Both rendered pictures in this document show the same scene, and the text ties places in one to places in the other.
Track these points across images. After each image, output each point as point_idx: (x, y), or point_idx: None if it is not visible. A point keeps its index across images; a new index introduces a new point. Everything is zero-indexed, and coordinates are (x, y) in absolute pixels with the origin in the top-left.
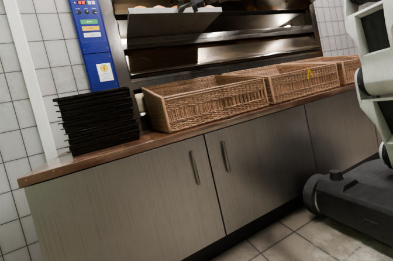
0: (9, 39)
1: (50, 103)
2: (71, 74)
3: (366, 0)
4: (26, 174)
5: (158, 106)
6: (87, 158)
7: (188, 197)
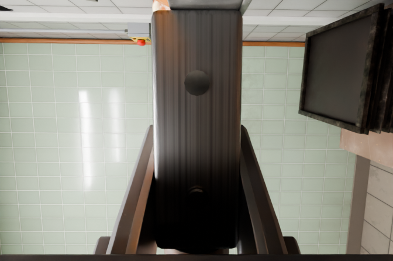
0: None
1: (281, 13)
2: None
3: None
4: (341, 142)
5: None
6: (378, 159)
7: None
